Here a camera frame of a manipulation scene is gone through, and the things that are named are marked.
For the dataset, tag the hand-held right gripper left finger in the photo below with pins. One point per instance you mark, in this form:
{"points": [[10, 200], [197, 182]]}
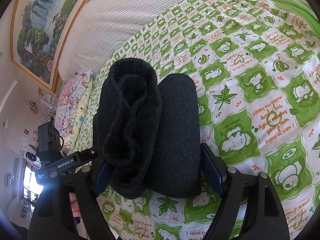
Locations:
{"points": [[102, 180]]}

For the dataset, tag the green checked printed bedsheet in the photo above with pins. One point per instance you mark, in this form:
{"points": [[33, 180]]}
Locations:
{"points": [[250, 80]]}

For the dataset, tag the cluster of wall photos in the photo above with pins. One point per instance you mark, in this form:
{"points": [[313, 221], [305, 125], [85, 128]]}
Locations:
{"points": [[46, 102]]}

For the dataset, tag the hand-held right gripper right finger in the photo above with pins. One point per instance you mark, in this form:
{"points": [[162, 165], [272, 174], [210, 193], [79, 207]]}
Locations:
{"points": [[212, 170]]}

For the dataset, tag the bright window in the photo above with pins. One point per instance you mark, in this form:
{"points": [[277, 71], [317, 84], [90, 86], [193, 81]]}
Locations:
{"points": [[31, 187]]}

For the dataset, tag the gold framed landscape painting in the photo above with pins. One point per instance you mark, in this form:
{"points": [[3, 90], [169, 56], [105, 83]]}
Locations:
{"points": [[42, 30]]}

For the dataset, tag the floral pillow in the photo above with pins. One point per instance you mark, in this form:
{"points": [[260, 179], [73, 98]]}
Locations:
{"points": [[70, 97]]}

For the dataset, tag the black pants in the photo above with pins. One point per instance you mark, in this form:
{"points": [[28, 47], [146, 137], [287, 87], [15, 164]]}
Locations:
{"points": [[175, 130]]}

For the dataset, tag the yellow printed pillow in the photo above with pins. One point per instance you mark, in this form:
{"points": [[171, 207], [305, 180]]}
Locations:
{"points": [[81, 115]]}

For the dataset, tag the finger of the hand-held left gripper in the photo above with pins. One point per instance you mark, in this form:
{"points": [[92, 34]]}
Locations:
{"points": [[88, 155]]}

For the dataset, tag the person's left hand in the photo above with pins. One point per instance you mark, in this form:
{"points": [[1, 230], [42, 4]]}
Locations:
{"points": [[74, 203]]}

